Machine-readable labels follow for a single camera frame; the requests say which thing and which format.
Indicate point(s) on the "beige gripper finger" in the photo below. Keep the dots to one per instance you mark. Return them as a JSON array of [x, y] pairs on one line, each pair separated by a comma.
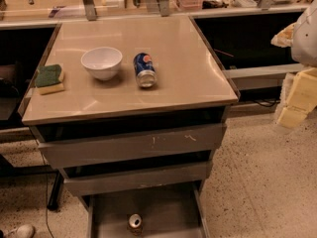
[[298, 97], [284, 38]]

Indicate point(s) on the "orange soda can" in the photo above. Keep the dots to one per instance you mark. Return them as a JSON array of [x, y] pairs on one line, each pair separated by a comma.
[[135, 224]]

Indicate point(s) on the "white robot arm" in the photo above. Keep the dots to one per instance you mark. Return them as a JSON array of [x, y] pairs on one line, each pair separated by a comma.
[[304, 45]]

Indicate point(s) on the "middle grey drawer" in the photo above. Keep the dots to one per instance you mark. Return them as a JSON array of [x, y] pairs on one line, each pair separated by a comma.
[[138, 179]]

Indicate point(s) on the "blue pepsi can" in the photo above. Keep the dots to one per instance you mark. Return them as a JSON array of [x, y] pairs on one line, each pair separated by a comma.
[[145, 72]]

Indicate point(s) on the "bottom grey open drawer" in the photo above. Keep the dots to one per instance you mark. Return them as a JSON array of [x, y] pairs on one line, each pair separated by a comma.
[[171, 211]]

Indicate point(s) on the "grey drawer cabinet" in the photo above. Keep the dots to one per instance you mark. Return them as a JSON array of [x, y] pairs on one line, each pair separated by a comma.
[[191, 89]]

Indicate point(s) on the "top grey drawer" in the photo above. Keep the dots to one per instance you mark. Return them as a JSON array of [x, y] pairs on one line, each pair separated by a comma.
[[132, 146]]

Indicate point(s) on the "white bowl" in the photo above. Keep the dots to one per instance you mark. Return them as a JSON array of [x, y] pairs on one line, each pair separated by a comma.
[[102, 63]]

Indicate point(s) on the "green yellow sponge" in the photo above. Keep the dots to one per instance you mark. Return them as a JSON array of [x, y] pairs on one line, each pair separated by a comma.
[[49, 79]]

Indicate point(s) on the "white shoe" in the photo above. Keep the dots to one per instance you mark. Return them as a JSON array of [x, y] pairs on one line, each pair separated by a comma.
[[24, 231]]

